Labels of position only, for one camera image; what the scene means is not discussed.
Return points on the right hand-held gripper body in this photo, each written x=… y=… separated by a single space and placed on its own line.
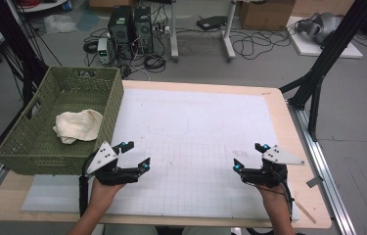
x=267 y=174

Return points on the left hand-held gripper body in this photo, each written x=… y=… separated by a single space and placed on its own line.
x=112 y=174

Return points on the cream patterned cloth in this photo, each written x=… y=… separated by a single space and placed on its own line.
x=78 y=125

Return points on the green woven basket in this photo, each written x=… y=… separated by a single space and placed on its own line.
x=73 y=98

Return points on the person's left hand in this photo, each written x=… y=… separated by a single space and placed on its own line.
x=104 y=196

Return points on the person's right hand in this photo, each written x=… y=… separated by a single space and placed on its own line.
x=274 y=197

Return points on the flat wooden stick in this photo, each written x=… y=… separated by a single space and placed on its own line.
x=305 y=212

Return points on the person's grey trousers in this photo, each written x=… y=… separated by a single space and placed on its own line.
x=132 y=230

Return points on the white foam mat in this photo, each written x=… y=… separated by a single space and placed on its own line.
x=187 y=114

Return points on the grey bench power supply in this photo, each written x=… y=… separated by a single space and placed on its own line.
x=102 y=50

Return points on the white floor board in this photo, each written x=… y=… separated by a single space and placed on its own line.
x=305 y=45

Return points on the wide black computer tower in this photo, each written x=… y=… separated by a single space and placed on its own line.
x=120 y=31

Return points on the white desk leg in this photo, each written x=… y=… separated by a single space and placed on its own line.
x=174 y=32
x=228 y=36

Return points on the narrow black computer tower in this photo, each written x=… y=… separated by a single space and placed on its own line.
x=143 y=29

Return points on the white power strip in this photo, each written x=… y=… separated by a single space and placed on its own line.
x=162 y=30

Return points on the large cardboard box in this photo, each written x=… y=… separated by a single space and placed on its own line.
x=266 y=14

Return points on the grey headset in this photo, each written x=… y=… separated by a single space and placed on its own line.
x=321 y=26

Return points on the flat black device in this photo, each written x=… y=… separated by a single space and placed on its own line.
x=211 y=22

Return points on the clear plastic bag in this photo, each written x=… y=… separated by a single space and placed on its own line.
x=59 y=23

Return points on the small grey metal bracket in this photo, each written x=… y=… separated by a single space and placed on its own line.
x=314 y=182

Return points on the long aluminium rail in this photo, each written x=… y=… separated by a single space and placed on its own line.
x=324 y=169

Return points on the black metal stand frame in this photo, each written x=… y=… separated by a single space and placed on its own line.
x=331 y=49

